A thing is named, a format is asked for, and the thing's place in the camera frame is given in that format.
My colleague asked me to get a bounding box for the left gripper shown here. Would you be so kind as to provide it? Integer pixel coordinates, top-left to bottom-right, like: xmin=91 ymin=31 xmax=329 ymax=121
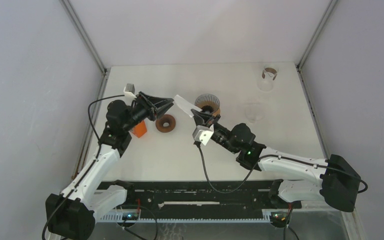
xmin=122 ymin=92 xmax=173 ymax=133

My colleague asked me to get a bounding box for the grey ribbed glass dripper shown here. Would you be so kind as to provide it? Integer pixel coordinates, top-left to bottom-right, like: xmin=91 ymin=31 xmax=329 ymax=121
xmin=194 ymin=93 xmax=221 ymax=115

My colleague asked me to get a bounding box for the white paper coffee filter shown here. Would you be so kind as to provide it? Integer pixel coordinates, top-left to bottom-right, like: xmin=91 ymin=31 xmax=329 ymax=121
xmin=174 ymin=94 xmax=202 ymax=118

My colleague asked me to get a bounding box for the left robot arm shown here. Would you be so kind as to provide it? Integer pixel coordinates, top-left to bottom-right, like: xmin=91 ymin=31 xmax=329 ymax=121
xmin=41 ymin=92 xmax=174 ymax=240

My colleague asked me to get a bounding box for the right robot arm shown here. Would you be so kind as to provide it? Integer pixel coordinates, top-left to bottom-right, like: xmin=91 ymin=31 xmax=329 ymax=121
xmin=188 ymin=107 xmax=368 ymax=213

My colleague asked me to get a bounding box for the orange filter holder box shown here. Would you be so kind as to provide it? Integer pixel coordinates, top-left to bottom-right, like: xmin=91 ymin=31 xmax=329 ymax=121
xmin=130 ymin=120 xmax=148 ymax=138

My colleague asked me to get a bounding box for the clear glass dripper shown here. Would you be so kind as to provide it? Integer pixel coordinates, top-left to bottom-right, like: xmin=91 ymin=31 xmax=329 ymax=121
xmin=243 ymin=102 xmax=265 ymax=124

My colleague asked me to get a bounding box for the clear glass with brown band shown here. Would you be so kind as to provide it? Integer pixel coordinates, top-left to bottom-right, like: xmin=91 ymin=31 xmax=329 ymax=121
xmin=257 ymin=64 xmax=279 ymax=92

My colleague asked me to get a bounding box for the dark wooden ring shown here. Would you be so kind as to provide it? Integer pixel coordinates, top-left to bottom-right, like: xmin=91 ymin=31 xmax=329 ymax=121
xmin=155 ymin=114 xmax=177 ymax=134

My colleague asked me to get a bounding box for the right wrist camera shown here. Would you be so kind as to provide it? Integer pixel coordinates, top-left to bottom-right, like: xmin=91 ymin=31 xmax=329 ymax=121
xmin=192 ymin=125 xmax=215 ymax=146

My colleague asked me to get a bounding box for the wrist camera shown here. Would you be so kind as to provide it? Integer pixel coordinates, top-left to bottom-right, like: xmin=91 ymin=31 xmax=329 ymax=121
xmin=192 ymin=125 xmax=215 ymax=146
xmin=123 ymin=83 xmax=136 ymax=100

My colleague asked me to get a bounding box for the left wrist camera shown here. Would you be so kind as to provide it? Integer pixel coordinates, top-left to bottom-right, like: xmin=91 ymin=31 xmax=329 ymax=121
xmin=123 ymin=83 xmax=136 ymax=100

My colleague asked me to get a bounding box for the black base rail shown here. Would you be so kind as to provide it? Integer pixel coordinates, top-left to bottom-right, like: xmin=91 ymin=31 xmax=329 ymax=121
xmin=98 ymin=180 xmax=289 ymax=221

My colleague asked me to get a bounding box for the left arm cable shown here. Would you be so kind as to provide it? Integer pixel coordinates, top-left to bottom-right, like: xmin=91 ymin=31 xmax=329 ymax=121
xmin=41 ymin=94 xmax=127 ymax=240

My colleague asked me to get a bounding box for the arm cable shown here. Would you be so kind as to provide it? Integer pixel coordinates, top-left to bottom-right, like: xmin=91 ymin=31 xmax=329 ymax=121
xmin=41 ymin=94 xmax=127 ymax=240
xmin=195 ymin=142 xmax=369 ymax=195

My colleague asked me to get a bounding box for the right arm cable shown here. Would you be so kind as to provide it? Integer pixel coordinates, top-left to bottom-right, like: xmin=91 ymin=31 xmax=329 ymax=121
xmin=195 ymin=142 xmax=369 ymax=195

